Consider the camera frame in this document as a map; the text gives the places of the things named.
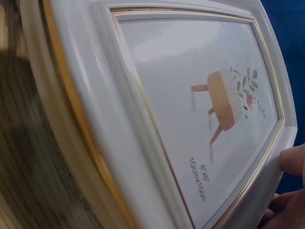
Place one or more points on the white gold-trimmed picture frame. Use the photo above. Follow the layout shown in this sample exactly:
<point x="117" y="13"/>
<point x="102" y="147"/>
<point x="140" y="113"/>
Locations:
<point x="166" y="114"/>

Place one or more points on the person's right thumb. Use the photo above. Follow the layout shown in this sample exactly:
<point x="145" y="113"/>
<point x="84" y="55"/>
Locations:
<point x="294" y="159"/>

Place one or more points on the person's right hand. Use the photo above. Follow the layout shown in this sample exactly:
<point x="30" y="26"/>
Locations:
<point x="289" y="210"/>

